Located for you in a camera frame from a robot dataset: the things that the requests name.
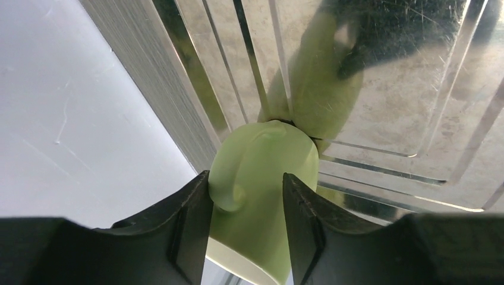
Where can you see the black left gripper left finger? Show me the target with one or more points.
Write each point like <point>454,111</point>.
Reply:
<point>163,244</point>

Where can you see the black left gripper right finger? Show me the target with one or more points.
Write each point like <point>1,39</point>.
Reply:
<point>330,245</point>

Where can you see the light green mug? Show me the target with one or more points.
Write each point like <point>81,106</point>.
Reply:
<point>248,231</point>

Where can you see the silver metal tray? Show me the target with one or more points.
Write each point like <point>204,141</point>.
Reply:
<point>403,99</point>

